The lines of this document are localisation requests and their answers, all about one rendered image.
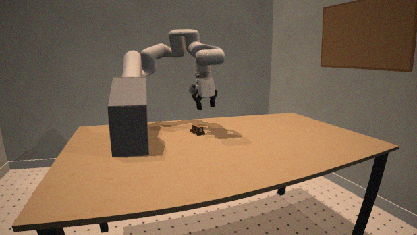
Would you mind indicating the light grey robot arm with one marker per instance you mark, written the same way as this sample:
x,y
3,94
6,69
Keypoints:
x,y
147,60

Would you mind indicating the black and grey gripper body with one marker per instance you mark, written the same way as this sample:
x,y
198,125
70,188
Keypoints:
x,y
206,87

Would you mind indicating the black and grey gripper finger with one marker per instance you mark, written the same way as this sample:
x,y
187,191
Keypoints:
x,y
212,100
197,100

